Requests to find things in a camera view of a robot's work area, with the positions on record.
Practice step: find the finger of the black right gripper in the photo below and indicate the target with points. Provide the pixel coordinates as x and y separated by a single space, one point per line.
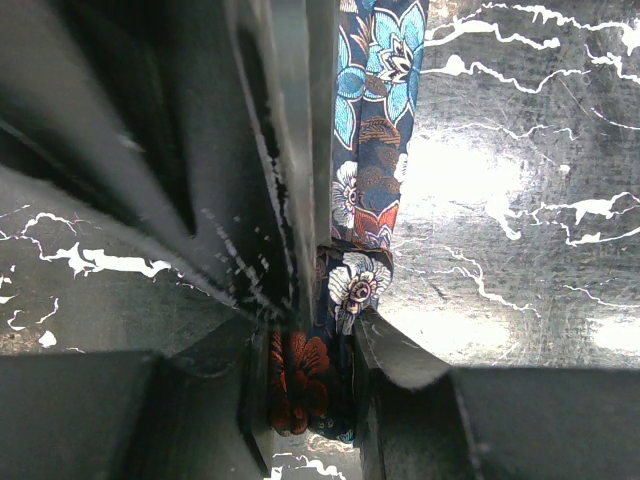
201 131

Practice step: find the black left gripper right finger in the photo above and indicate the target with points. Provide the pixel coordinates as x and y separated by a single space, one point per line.
419 417

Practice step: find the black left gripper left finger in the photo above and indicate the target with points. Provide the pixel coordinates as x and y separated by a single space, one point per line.
199 414

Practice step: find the navy floral tie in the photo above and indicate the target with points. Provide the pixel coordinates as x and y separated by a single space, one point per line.
379 59

